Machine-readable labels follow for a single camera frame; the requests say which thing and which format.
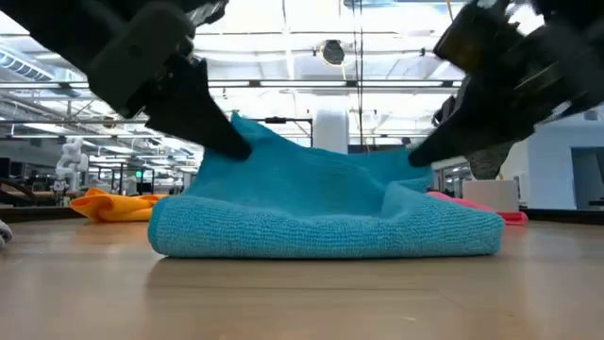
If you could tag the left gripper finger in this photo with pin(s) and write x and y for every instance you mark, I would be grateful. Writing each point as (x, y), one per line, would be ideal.
(193, 108)

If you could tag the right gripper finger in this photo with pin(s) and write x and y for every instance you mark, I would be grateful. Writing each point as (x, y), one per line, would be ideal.
(446, 109)
(476, 123)

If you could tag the blue microfiber towel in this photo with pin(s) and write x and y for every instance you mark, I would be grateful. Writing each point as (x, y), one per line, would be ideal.
(307, 212)

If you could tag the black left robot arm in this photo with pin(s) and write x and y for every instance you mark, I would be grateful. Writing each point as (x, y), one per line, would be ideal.
(56, 23)

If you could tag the pink microfiber towel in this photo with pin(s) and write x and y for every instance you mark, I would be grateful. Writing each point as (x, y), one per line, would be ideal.
(509, 217)

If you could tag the orange microfiber towel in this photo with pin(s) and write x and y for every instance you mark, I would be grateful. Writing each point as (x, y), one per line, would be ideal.
(113, 208)

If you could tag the potted plant in white pot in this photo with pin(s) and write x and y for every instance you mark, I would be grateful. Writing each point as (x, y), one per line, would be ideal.
(491, 193)

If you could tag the white cabinet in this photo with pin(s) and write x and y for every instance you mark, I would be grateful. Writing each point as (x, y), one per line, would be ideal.
(187, 181)

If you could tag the black rectangular screen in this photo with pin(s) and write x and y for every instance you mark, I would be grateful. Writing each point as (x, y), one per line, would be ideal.
(377, 148)

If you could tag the white building column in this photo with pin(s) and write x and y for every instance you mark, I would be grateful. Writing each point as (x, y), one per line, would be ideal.
(330, 130)

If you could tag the black distant rig frame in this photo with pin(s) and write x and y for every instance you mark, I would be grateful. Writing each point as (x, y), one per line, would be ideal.
(283, 120)

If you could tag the round black overhead camera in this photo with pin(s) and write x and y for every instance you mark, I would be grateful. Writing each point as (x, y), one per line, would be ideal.
(333, 52)

